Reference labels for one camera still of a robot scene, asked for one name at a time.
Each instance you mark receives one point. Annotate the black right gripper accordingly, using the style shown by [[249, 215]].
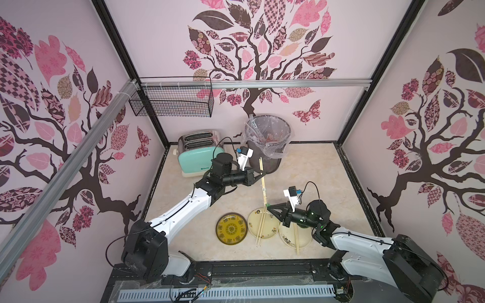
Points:
[[286, 214]]

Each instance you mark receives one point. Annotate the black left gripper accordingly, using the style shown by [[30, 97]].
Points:
[[249, 174]]

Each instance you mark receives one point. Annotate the disposable chopsticks red print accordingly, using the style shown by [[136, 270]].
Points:
[[296, 235]]

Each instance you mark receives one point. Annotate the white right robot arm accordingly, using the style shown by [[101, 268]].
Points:
[[398, 262]]

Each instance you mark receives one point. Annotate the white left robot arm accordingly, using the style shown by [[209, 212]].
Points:
[[146, 252]]

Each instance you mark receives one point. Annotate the cream middle plate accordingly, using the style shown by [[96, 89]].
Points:
[[271, 226]]

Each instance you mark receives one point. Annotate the cream plate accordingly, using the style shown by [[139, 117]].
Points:
[[271, 226], [287, 235]]

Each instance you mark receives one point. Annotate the cream right plate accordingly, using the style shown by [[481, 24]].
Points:
[[287, 235]]

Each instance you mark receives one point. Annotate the black mesh trash bin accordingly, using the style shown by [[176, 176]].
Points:
[[270, 165]]

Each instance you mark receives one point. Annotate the clear plastic bin liner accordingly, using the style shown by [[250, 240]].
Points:
[[271, 134]]

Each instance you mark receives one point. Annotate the dark green yellow plate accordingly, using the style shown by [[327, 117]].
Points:
[[231, 229]]

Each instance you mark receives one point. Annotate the mint green toaster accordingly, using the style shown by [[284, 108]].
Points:
[[196, 151]]

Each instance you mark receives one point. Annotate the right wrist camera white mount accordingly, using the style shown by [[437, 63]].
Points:
[[292, 194]]

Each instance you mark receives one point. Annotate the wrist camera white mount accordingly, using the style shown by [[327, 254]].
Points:
[[292, 194], [243, 155]]

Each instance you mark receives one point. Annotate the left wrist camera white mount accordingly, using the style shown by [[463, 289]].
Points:
[[243, 155]]

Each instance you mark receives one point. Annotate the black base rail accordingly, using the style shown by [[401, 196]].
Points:
[[319, 270]]

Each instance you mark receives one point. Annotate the white slotted cable duct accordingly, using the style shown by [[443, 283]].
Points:
[[226, 293]]

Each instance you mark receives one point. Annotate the aluminium frame bar back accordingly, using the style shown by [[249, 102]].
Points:
[[336, 82]]

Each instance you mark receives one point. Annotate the aluminium frame bar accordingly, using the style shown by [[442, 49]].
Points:
[[336, 82], [19, 238]]

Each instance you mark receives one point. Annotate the black wire wall basket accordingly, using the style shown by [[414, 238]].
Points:
[[173, 97]]

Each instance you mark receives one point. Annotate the aluminium frame bar left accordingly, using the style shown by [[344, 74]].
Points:
[[19, 238]]

